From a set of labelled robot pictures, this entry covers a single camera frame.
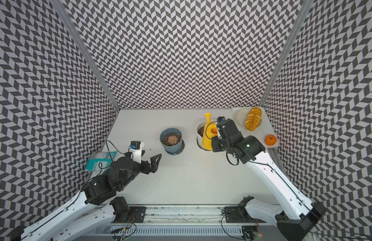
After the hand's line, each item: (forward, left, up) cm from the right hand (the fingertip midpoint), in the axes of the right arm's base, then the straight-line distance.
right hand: (216, 144), depth 71 cm
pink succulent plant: (+12, +24, -14) cm, 30 cm away
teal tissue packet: (+1, +68, -20) cm, 70 cm away
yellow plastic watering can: (+6, +3, +4) cm, 7 cm away
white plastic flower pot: (+20, +7, -15) cm, 26 cm away
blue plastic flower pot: (+8, +23, -19) cm, 31 cm away
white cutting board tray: (+27, -40, -23) cm, 53 cm away
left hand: (-4, +31, -2) cm, 31 cm away
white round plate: (+40, -25, -23) cm, 53 cm away
